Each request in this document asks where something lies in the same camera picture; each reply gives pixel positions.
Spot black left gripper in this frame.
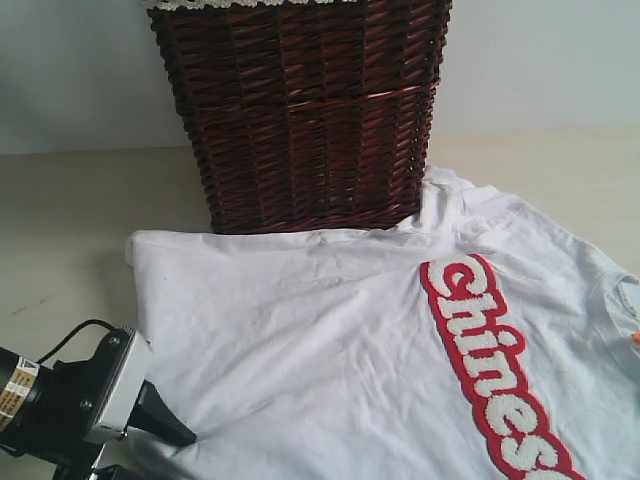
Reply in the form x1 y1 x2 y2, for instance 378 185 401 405
1 359 197 479

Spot white t-shirt with red lettering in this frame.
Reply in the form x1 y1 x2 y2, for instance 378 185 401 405
126 169 639 479

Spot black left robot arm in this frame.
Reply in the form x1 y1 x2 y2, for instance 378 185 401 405
1 343 197 479

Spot dark brown wicker basket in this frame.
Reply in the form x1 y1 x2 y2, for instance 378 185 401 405
146 0 452 234

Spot grey left wrist camera module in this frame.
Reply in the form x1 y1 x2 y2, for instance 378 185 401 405
80 327 152 445

